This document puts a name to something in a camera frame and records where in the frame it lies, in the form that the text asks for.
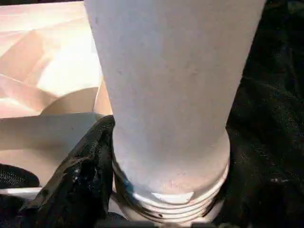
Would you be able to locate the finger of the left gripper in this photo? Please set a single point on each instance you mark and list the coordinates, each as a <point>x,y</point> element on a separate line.
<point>14,175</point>

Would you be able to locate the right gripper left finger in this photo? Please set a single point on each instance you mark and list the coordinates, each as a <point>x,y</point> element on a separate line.
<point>76,185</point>

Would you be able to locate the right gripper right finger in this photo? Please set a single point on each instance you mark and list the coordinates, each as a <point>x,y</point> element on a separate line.
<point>251,197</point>

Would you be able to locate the white plastic table top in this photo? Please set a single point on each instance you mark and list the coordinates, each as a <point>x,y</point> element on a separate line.
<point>35,71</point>

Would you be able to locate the white plastic table leg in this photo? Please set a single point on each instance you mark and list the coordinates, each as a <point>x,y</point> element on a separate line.
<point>166,95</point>

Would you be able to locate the black table mat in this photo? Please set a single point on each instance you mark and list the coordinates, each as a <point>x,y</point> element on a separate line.
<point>268,107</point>

